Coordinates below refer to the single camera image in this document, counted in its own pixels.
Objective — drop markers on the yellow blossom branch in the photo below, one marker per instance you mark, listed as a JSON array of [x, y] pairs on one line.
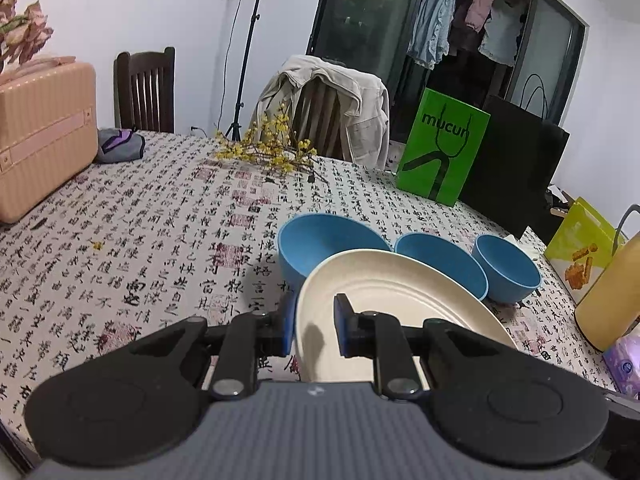
[[270, 150]]

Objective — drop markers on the white hanging garment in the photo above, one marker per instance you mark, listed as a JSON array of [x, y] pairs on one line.
[[502, 35]]

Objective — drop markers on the black paper bag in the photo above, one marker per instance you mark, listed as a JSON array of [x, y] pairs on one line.
[[515, 170]]

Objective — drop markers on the medium blue bowl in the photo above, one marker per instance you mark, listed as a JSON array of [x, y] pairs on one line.
[[440, 260]]

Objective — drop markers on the brown cardboard box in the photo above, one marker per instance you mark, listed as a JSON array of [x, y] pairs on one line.
[[560, 200]]

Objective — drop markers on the green paper bag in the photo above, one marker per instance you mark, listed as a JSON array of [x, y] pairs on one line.
[[445, 150]]

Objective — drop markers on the calligraphy printed tablecloth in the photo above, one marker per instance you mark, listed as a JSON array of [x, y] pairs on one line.
[[150, 240]]

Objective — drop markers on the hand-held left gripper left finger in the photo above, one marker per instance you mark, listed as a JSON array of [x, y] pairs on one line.
[[287, 327]]

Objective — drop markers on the pink hanging garment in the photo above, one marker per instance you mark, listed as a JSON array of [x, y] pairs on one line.
[[480, 7]]

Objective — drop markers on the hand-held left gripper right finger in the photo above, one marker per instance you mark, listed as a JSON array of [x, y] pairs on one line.
[[344, 327]]

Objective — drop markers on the studio light on stand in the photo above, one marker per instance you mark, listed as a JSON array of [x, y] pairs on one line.
[[250, 50]]

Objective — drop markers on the green snack box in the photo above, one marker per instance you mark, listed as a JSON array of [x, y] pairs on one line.
[[580, 250]]

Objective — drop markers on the grey purple pouch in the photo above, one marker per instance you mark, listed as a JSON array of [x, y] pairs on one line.
[[117, 146]]

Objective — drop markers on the wooden chair under jacket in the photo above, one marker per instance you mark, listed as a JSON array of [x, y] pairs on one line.
[[320, 115]]

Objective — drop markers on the dark wooden chair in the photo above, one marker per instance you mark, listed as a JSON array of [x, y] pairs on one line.
[[145, 95]]

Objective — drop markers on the purple tissue pack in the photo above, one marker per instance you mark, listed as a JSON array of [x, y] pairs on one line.
[[625, 365]]

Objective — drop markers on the dark sliding glass door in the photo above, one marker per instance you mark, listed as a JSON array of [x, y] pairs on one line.
[[360, 10]]

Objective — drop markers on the large cream plate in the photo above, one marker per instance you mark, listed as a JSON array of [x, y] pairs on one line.
[[400, 290]]

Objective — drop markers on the small blue bowl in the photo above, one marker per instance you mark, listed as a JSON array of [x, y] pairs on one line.
[[510, 270]]

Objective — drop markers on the large blue bowl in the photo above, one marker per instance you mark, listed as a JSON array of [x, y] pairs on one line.
[[325, 240]]

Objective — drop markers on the beige jacket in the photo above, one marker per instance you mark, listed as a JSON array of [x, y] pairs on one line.
[[360, 110]]

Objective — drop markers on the pink hard-shell suitcase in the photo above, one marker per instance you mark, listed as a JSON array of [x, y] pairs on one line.
[[45, 135]]

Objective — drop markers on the yellow thermos jug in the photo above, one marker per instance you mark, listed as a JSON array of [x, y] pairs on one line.
[[610, 300]]

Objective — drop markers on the light blue hanging shirt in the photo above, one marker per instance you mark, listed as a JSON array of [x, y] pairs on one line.
[[432, 15]]

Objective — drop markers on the dried pink flowers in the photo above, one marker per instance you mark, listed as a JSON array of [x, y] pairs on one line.
[[25, 25]]

